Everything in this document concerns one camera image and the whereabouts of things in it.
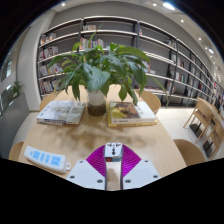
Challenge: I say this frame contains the grey book shelf unit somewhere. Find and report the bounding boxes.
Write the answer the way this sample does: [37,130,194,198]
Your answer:
[35,14,224,108]

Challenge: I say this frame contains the green potted plant white pot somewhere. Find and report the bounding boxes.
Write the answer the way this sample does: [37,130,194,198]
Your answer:
[46,24,168,117]

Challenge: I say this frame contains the yellow picture-cover book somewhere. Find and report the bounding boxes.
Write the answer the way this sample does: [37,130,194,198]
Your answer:
[107,100,158,128]

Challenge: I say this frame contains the light wooden table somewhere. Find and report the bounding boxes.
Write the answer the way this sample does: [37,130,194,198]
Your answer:
[194,97,224,128]

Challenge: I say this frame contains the small green floor plant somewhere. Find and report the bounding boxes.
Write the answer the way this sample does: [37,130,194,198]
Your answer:
[9,80,24,98]

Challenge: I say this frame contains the white power strip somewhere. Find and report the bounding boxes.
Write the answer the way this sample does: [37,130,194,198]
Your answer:
[23,145,72,174]

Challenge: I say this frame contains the small white charger block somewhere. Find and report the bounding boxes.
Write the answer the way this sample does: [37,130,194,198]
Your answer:
[104,142,124,168]

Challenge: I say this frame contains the round ceiling lights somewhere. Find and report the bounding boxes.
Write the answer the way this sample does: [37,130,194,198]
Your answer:
[59,1,216,55]

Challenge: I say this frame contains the light wooden slatted chair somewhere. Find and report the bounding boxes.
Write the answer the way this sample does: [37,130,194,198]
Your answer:
[182,106,206,134]
[201,121,224,158]

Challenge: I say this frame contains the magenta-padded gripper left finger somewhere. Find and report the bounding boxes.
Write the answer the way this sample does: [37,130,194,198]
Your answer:
[65,144,107,192]

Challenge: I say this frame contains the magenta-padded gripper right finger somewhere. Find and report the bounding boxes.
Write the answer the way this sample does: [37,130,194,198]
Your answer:
[121,144,162,191]

